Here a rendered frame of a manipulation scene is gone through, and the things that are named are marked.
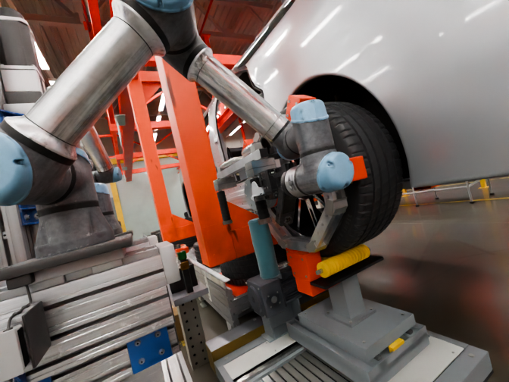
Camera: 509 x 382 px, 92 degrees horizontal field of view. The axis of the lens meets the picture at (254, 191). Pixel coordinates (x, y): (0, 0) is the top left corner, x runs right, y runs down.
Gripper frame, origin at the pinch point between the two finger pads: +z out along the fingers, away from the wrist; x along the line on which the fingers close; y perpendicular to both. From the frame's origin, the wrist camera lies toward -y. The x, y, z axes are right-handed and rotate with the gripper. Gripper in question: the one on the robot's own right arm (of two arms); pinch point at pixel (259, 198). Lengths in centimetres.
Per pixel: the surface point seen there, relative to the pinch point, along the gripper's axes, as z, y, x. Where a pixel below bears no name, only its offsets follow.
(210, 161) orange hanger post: 63, 26, -9
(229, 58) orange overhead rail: 312, 251, -176
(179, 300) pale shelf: 57, -39, 23
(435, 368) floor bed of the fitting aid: -12, -75, -49
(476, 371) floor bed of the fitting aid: -20, -76, -58
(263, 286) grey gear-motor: 43, -44, -14
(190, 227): 256, -20, -31
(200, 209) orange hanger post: 63, 1, 3
